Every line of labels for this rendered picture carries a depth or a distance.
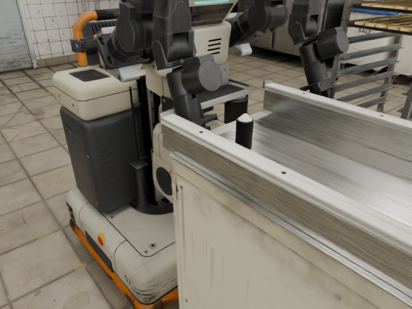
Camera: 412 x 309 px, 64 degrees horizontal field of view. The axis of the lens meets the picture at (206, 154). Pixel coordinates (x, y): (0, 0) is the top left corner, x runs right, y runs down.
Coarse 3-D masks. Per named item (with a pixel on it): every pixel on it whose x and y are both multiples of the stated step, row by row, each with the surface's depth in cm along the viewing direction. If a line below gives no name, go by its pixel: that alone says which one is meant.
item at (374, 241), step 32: (192, 128) 55; (192, 160) 56; (224, 160) 50; (256, 160) 46; (256, 192) 47; (288, 192) 42; (320, 192) 40; (320, 224) 40; (352, 224) 36; (384, 224) 35; (352, 256) 38; (384, 256) 35
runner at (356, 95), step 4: (388, 84) 231; (372, 88) 221; (376, 88) 224; (380, 88) 227; (384, 88) 229; (388, 88) 229; (360, 92) 215; (364, 92) 218; (368, 92) 221; (372, 92) 222; (376, 92) 222; (344, 96) 207; (348, 96) 210; (352, 96) 212; (356, 96) 215; (360, 96) 215; (364, 96) 215; (340, 100) 206; (344, 100) 208; (348, 100) 209; (352, 100) 209
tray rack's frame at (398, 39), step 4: (396, 36) 217; (400, 36) 215; (396, 40) 218; (400, 40) 217; (392, 52) 222; (396, 52) 220; (392, 56) 223; (396, 56) 222; (392, 64) 224; (388, 68) 227; (392, 68) 226; (384, 80) 232; (388, 80) 230; (384, 84) 232; (384, 92) 234; (380, 96) 237; (380, 104) 239
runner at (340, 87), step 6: (384, 72) 222; (390, 72) 226; (360, 78) 209; (366, 78) 212; (372, 78) 216; (378, 78) 218; (342, 84) 200; (348, 84) 204; (354, 84) 208; (360, 84) 208; (336, 90) 198
